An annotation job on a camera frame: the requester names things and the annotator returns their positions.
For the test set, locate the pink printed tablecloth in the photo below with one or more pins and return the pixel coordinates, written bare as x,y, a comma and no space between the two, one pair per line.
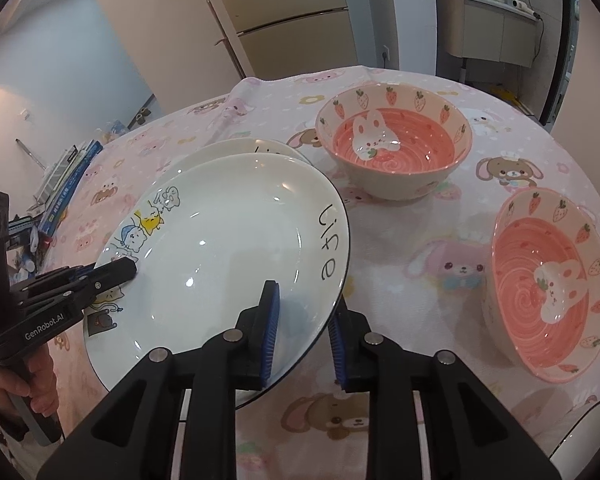
430,230

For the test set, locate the beige refrigerator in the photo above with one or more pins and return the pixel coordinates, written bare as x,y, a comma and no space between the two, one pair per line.
290,35

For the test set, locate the person's left hand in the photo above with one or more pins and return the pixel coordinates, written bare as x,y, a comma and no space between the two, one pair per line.
42,385

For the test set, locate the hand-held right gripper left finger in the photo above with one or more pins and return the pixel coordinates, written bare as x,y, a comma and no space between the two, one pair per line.
270,340

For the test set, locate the beige vanity cabinet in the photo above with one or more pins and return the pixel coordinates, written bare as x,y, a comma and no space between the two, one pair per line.
480,30

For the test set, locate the dark door frame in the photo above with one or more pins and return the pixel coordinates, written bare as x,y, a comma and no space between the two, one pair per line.
560,45

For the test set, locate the white cartoon print plate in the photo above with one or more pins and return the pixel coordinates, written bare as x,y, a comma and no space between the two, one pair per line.
230,149
220,260

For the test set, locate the white wall outlet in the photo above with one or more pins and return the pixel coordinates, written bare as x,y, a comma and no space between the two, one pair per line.
383,53

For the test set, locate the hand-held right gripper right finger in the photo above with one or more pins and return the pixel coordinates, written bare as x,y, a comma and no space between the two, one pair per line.
339,355

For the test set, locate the white hair dryer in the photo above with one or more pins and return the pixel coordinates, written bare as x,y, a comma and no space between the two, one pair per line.
525,8

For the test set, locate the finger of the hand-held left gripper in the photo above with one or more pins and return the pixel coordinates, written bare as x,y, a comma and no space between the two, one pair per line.
115,271
60,272

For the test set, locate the pink rabbit strawberry bowl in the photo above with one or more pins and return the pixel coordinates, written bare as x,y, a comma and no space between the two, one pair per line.
390,145
535,260

